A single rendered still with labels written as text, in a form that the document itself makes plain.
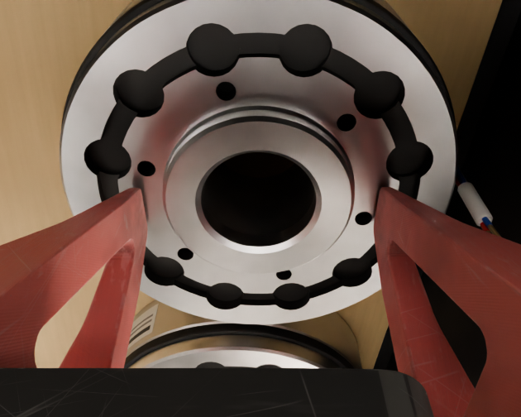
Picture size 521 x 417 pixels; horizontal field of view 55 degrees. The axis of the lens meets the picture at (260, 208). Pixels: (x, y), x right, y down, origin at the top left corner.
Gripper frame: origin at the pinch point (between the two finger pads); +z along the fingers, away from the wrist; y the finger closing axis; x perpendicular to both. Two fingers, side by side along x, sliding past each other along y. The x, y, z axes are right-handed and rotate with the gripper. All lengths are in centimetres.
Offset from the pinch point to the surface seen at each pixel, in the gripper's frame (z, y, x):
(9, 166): 4.2, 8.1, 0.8
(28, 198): 4.2, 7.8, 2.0
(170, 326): 2.2, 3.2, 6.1
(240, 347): 1.0, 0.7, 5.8
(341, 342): 2.6, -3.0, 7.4
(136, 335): 2.7, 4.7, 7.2
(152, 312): 3.4, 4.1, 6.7
